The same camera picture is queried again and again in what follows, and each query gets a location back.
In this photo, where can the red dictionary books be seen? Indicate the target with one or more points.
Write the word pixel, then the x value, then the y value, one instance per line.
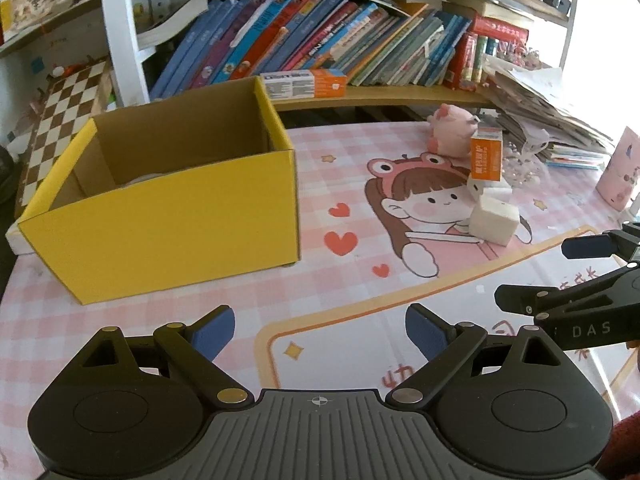
pixel 480 37

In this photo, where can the pink cartoon desk mat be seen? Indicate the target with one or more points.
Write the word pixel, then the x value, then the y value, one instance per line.
pixel 335 319

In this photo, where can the stack of papers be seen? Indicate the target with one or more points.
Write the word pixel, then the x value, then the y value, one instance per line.
pixel 530 110

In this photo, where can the pearl bead bag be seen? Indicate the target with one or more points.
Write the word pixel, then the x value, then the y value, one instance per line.
pixel 518 169

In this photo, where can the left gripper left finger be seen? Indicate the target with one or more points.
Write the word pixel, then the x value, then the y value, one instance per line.
pixel 191 349

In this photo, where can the clear tape roll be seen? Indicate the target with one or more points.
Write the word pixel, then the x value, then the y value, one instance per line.
pixel 141 179

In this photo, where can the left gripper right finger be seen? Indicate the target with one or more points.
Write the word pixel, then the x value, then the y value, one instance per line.
pixel 447 348

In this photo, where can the white sponge block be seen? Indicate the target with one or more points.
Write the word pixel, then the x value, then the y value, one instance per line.
pixel 494 221

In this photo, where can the pink plush pig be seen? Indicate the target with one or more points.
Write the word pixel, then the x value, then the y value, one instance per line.
pixel 450 130

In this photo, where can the row of leaning books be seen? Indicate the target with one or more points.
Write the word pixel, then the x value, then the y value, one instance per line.
pixel 372 42

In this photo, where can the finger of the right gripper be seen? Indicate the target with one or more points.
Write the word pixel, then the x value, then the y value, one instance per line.
pixel 622 243
pixel 617 288

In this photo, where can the orange white usmile box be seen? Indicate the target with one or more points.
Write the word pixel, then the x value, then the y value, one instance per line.
pixel 486 154

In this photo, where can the wooden chessboard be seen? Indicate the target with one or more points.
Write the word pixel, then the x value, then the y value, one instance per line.
pixel 71 101

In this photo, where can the white power adapter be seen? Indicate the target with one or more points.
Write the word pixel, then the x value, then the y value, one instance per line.
pixel 499 190

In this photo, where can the pink cylinder container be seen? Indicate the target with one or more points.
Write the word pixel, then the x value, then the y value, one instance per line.
pixel 621 174

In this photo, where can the toothpaste box on shelf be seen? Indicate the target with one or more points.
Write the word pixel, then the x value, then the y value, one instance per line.
pixel 322 83

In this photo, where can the yellow cardboard box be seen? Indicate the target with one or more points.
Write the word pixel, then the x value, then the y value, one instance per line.
pixel 227 204

